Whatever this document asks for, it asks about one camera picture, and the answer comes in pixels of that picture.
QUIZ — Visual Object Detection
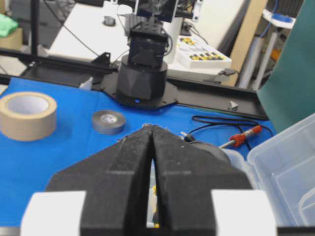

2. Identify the green cloth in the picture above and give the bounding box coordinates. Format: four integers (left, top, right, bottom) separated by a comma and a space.
0, 14, 19, 38

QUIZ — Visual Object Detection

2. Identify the clear plastic toolbox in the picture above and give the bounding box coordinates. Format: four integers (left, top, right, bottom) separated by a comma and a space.
222, 113, 315, 227

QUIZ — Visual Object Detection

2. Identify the dark green board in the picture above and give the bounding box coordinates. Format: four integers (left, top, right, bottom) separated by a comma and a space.
257, 0, 315, 133

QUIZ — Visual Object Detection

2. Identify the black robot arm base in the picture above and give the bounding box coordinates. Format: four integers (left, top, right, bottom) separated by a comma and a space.
116, 16, 173, 107

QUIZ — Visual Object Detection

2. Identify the red handled soldering iron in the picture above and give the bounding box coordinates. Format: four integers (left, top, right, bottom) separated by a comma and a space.
219, 125, 262, 148

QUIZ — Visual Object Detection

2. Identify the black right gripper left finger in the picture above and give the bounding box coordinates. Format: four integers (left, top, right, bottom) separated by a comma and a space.
45, 128, 153, 236

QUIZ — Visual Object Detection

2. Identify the grey duct tape roll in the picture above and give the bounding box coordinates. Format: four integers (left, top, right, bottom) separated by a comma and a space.
92, 110, 126, 135

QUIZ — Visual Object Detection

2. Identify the beige packing tape roll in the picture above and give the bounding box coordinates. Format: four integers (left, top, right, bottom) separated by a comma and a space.
0, 92, 57, 142

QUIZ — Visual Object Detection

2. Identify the blue wire spool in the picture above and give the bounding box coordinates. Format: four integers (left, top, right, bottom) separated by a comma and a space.
271, 13, 295, 23

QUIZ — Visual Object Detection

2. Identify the blue table mat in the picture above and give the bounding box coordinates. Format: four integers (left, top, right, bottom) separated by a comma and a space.
0, 77, 276, 228

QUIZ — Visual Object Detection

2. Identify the white box with yellow items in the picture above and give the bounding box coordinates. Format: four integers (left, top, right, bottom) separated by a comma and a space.
176, 36, 232, 69

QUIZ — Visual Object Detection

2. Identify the black cable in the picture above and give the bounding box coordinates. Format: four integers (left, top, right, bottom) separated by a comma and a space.
185, 115, 274, 150

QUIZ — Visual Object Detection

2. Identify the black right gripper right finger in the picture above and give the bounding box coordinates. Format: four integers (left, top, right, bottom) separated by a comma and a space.
152, 128, 252, 236

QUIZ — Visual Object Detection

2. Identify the cardboard box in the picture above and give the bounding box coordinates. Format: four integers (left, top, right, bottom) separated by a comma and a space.
0, 28, 23, 50

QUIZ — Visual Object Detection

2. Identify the black aluminium frame rail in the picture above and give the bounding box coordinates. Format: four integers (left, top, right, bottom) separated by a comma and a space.
0, 49, 268, 120

